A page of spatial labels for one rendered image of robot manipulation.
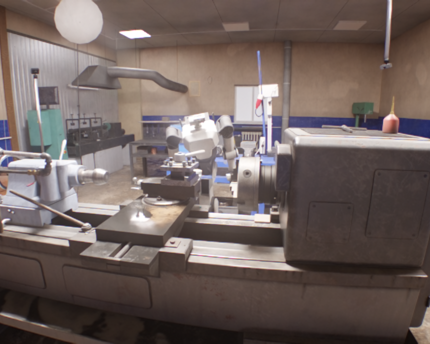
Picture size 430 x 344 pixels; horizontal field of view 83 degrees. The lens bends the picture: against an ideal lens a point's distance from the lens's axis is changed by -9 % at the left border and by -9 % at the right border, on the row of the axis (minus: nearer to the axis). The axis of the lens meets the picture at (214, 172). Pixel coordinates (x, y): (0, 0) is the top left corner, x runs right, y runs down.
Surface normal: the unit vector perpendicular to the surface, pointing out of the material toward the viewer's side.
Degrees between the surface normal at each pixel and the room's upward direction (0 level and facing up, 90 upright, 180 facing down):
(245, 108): 90
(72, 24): 119
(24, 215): 90
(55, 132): 90
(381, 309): 90
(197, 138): 78
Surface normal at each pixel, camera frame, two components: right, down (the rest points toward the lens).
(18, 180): -0.17, -0.03
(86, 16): 0.66, 0.47
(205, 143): 0.14, 0.70
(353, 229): -0.18, 0.22
